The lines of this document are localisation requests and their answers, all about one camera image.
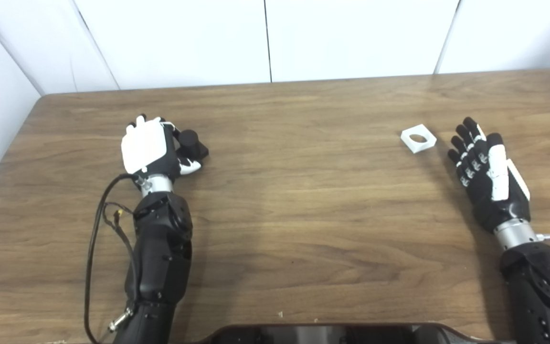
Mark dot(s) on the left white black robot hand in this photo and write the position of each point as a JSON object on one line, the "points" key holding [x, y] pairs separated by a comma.
{"points": [[143, 145]]}

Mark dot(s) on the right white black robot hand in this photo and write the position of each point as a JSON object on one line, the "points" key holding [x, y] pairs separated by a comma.
{"points": [[497, 203]]}

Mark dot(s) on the black peg with square base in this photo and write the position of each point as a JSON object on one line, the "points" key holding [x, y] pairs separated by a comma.
{"points": [[191, 143]]}

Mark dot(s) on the white square piece with hole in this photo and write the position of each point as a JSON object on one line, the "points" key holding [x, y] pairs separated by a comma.
{"points": [[423, 147]]}

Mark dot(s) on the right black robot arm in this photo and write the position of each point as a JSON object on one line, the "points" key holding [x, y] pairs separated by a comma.
{"points": [[542, 291]]}

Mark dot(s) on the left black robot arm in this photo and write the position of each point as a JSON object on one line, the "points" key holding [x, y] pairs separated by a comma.
{"points": [[163, 258]]}

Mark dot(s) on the silver metal connector plug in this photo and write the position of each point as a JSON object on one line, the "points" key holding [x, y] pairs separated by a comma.
{"points": [[120, 321]]}

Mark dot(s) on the black robot torso cover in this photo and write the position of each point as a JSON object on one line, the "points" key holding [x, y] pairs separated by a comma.
{"points": [[303, 335]]}

